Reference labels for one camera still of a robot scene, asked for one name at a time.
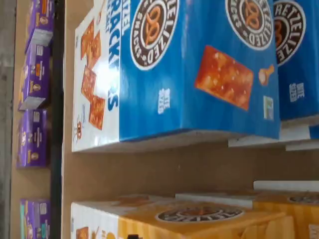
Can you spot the yellow white Pretzelized cracker box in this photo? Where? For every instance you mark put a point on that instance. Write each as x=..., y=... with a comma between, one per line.
x=274, y=214
x=199, y=229

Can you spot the blue Pretzelized cracker box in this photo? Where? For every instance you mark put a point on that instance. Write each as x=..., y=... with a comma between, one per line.
x=174, y=99
x=299, y=87

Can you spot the wooden shelf board under crackers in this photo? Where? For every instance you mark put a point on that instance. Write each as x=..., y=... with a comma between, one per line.
x=174, y=169

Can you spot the purple Annie's box brown band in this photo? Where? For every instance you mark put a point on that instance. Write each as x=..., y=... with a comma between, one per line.
x=32, y=139

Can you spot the purple Annie's box orange band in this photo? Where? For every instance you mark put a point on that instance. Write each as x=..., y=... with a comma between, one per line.
x=40, y=22
x=35, y=79

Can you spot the purple Annie's box teal band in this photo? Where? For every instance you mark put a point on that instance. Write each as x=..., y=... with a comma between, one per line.
x=37, y=219

